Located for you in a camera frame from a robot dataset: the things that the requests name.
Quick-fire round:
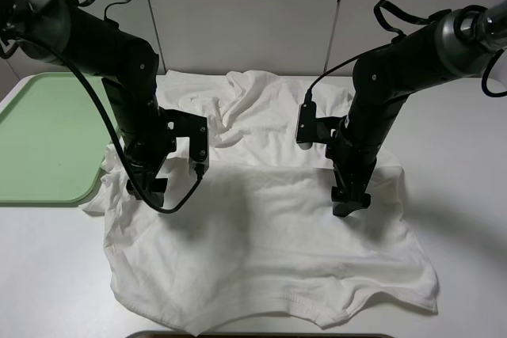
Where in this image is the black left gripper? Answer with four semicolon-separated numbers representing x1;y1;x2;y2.
124;131;169;206

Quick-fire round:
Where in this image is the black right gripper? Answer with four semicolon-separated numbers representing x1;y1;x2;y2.
325;131;384;218

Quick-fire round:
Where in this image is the white short sleeve shirt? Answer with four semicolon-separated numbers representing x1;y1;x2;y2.
82;70;437;335

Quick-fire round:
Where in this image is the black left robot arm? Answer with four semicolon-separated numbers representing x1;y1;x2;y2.
1;0;176;211

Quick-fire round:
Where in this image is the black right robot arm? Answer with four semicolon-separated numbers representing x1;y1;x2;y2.
326;0;506;218

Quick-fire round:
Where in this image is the green plastic tray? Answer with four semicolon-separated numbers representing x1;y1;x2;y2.
1;73;111;205

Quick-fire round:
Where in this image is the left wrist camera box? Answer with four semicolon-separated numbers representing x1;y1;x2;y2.
161;108;209;177

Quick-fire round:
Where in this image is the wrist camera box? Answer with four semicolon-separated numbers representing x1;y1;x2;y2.
295;101;341;150
161;108;209;177

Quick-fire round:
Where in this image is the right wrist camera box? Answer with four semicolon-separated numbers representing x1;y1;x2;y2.
295;101;341;150

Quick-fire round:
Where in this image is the black right camera cable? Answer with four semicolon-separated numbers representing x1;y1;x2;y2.
303;0;452;106

